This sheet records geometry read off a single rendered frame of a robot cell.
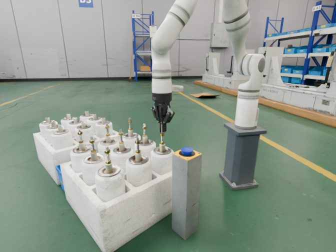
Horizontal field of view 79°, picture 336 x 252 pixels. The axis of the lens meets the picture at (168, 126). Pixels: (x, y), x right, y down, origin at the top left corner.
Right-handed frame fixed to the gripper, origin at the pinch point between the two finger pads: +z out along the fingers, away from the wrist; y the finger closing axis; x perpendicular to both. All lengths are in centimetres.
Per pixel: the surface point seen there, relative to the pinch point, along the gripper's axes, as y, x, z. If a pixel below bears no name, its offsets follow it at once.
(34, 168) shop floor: -70, -43, 35
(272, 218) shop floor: 35, 29, 35
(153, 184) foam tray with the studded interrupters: 8.7, -10.6, 17.1
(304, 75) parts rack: -156, 568, 13
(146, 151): -7.5, -3.5, 12.1
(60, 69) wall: -663, 84, -3
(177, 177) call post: 17.3, -6.4, 11.4
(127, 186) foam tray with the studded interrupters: 4.1, -18.4, 17.0
